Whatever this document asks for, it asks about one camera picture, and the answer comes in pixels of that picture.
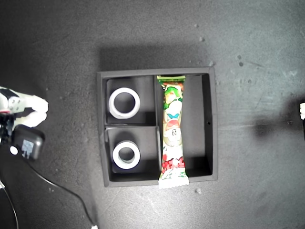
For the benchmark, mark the snack bar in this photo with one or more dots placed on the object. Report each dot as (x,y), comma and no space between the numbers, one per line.
(172,133)

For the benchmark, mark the small white tape roll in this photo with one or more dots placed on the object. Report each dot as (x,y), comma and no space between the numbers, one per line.
(114,156)

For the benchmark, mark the large white tape roll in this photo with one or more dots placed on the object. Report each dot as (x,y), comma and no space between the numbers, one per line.
(122,116)

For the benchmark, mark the black tray with wells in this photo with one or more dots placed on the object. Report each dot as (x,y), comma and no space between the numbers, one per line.
(195,119)

